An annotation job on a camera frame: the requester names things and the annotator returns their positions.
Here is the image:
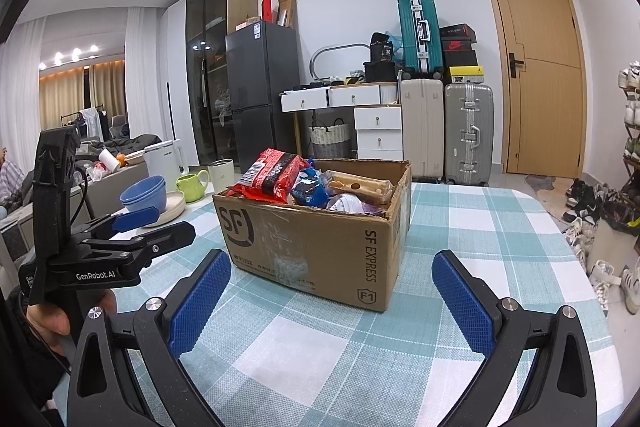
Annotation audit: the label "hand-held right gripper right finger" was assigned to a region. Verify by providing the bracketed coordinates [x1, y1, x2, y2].
[431, 249, 598, 427]

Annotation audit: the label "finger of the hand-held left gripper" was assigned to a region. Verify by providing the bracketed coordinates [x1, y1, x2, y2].
[75, 221, 197, 268]
[70, 206, 162, 239]

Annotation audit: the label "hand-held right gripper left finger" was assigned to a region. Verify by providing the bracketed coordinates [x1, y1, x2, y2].
[67, 248, 233, 427]

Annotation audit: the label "red snack packet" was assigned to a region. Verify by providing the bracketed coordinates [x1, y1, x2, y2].
[235, 148, 311, 205]

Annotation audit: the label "blue cookie packet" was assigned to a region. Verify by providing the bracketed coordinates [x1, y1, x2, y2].
[291, 167, 331, 208]

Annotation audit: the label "clear tan pastry packet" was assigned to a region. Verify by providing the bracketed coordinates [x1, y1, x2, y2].
[325, 173, 394, 206]

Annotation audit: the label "person's left forearm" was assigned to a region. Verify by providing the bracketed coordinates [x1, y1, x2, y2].
[0, 287, 76, 413]

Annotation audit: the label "person's left hand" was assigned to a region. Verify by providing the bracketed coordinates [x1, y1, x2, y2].
[26, 291, 119, 337]

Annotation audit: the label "blue bowl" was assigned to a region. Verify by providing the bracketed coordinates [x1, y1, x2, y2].
[120, 175, 165, 205]
[123, 179, 167, 214]

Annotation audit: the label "beige plate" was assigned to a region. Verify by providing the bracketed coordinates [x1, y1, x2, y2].
[131, 190, 186, 223]

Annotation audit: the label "grey sofa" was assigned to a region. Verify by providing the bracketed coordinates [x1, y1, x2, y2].
[0, 159, 151, 280]

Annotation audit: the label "green pitcher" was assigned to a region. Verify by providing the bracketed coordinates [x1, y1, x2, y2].
[176, 169, 210, 204]

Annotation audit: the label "white paper cup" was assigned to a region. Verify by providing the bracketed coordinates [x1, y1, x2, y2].
[98, 149, 122, 172]

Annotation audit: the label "white electric kettle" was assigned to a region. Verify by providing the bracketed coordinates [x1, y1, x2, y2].
[143, 139, 190, 180]

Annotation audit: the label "dark cloth pile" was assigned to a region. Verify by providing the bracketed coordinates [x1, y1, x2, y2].
[125, 133, 163, 152]

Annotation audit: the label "clothes rack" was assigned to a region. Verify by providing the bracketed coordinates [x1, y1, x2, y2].
[60, 104, 111, 140]

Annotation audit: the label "white tumbler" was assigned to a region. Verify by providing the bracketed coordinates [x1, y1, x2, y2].
[207, 158, 236, 195]

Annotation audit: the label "beige curtain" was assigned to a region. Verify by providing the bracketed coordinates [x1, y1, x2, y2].
[39, 59, 126, 132]

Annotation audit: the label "white curtain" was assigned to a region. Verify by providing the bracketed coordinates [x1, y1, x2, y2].
[0, 17, 46, 162]
[125, 7, 166, 142]

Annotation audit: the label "grey door mat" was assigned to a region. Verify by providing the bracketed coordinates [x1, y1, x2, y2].
[525, 174, 568, 192]

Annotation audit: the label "white tall cabinet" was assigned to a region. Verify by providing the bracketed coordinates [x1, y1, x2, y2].
[162, 0, 188, 148]

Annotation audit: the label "pile of shoes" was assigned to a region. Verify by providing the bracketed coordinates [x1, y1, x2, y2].
[562, 177, 640, 315]

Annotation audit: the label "silver suitcase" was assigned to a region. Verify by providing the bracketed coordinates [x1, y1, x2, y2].
[444, 83, 495, 186]

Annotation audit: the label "beige suitcase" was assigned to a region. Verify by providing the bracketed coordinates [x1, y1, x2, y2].
[400, 78, 446, 182]

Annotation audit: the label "dark glass cabinet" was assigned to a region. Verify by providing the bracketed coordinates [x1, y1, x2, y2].
[185, 0, 258, 168]

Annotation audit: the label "dark grey refrigerator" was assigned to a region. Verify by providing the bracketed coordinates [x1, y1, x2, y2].
[225, 19, 301, 172]

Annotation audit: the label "woven basket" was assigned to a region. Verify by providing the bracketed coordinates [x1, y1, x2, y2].
[308, 118, 351, 159]

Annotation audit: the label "white drawer desk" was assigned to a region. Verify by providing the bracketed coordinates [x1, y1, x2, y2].
[280, 81, 405, 160]

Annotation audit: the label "wooden shoe rack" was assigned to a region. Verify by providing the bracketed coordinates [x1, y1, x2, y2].
[620, 62, 640, 188]

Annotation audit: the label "black storage box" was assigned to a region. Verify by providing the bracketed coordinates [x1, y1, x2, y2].
[363, 61, 401, 82]

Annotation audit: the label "wooden door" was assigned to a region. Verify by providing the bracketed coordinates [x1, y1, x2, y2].
[475, 0, 587, 180]

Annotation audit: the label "upright cardboard box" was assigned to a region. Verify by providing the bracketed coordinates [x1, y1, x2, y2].
[277, 0, 297, 28]

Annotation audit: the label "black box white label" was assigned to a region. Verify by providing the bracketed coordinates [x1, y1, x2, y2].
[370, 32, 396, 62]

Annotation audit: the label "teal suitcase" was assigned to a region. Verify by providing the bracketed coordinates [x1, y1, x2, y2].
[397, 0, 442, 75]

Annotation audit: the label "rows of sneakers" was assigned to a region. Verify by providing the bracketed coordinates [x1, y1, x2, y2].
[617, 62, 640, 158]

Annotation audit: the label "oval metal frame mirror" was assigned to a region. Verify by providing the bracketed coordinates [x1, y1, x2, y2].
[309, 42, 371, 82]

